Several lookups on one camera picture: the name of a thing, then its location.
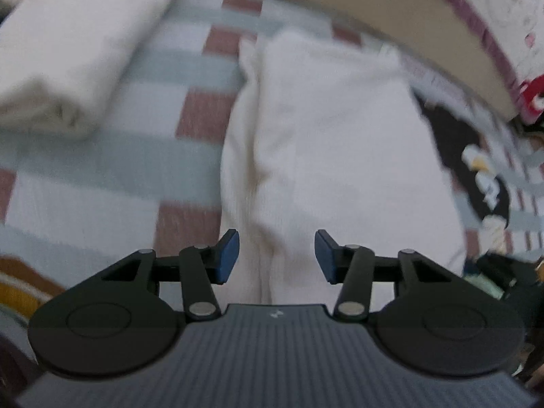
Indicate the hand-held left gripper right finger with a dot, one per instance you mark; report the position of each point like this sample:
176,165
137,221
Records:
325,259

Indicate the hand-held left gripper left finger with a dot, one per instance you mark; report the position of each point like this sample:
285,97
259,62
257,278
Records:
227,259

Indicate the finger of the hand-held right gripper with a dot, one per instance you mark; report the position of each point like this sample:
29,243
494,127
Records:
495,270

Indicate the white shirt with monster print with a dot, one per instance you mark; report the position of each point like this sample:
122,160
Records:
340,157

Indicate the cream pants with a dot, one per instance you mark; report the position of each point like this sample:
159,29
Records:
85,42

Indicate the checked rug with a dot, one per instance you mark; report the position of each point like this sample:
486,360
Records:
85,195

